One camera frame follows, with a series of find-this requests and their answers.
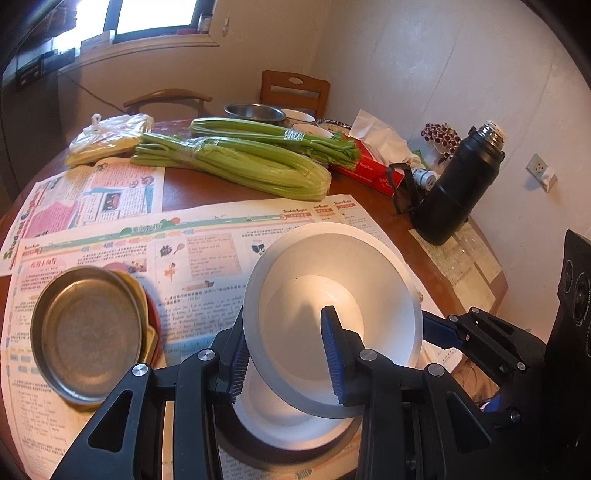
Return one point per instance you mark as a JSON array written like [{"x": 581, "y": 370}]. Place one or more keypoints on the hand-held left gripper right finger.
[{"x": 330, "y": 350}]

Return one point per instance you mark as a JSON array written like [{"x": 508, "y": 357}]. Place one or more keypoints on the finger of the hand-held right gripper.
[{"x": 438, "y": 332}]

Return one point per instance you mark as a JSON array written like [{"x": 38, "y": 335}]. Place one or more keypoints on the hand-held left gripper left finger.
[{"x": 240, "y": 364}]

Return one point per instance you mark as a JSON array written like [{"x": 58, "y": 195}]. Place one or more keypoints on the white bowl underneath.
[{"x": 268, "y": 415}]

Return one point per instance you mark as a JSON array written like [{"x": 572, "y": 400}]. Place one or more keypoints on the orange plate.
[{"x": 157, "y": 330}]

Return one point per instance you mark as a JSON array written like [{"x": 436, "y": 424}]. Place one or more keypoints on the yellow ribbed bowl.
[{"x": 147, "y": 332}]

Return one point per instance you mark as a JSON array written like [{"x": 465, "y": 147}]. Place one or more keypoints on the round steel pan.
[{"x": 83, "y": 332}]

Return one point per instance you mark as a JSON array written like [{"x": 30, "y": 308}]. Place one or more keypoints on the pink printed newspaper sheet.
[{"x": 207, "y": 240}]

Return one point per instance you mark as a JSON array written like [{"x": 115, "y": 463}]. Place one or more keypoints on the black thermos flask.
[{"x": 452, "y": 194}]

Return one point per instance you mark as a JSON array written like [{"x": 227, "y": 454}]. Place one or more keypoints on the small white bottle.
[{"x": 425, "y": 177}]

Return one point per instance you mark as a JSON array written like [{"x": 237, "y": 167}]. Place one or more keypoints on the red tissue box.
[{"x": 369, "y": 173}]

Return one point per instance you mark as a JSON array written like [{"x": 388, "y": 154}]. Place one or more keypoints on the dark red flower decoration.
[{"x": 441, "y": 136}]

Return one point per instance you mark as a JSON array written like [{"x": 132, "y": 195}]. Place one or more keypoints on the white tissue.
[{"x": 383, "y": 138}]

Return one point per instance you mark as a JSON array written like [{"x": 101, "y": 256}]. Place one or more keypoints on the thick celery bunch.
[{"x": 231, "y": 161}]

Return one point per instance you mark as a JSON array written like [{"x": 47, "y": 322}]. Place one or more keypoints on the white bowl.
[
  {"x": 311, "y": 129},
  {"x": 298, "y": 115}
]

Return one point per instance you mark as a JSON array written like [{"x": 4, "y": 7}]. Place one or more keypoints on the patterned plate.
[{"x": 334, "y": 123}]

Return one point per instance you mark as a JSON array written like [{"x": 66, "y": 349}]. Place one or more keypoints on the leafy celery bunch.
[{"x": 240, "y": 127}]

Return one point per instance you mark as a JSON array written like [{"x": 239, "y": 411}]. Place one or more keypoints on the folded colourful newspaper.
[{"x": 60, "y": 203}]

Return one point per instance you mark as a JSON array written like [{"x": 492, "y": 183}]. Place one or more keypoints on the small steel bowl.
[{"x": 254, "y": 113}]

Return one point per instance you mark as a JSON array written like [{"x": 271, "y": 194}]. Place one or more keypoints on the plastic bag of yellow food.
[{"x": 111, "y": 138}]

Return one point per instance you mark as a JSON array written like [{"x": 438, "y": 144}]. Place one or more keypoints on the curved wooden chair back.
[{"x": 161, "y": 96}]

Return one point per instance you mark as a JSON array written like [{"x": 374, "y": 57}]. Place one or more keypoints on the black device on sill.
[{"x": 44, "y": 69}]

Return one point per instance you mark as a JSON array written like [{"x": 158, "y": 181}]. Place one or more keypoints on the window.
[{"x": 152, "y": 14}]

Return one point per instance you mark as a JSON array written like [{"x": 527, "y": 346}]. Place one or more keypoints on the white wall outlet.
[{"x": 540, "y": 168}]

